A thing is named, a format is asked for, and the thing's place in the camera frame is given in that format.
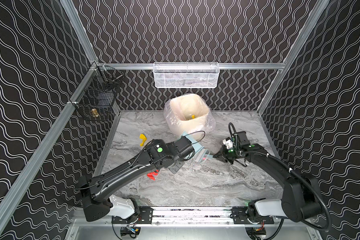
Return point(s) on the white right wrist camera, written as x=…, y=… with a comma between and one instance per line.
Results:
x=228, y=143

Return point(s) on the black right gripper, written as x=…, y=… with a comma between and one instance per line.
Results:
x=229, y=154

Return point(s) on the white wire wall basket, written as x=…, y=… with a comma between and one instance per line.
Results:
x=190, y=75

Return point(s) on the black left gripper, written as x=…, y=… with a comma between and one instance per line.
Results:
x=193, y=152

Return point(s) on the pale green hand brush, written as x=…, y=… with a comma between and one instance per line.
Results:
x=204, y=155

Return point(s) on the pale green dustpan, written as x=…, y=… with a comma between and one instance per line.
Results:
x=195, y=143

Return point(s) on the clear plastic bin liner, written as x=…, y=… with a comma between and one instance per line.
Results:
x=174, y=123

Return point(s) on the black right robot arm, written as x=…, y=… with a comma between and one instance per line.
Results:
x=301, y=197

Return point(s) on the brass object in basket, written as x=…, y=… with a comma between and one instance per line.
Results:
x=95, y=113

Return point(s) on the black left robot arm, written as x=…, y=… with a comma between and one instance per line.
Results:
x=97, y=193

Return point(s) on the cream plastic waste bin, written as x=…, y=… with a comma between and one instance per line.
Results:
x=188, y=112

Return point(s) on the black wire side basket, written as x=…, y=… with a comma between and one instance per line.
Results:
x=100, y=93

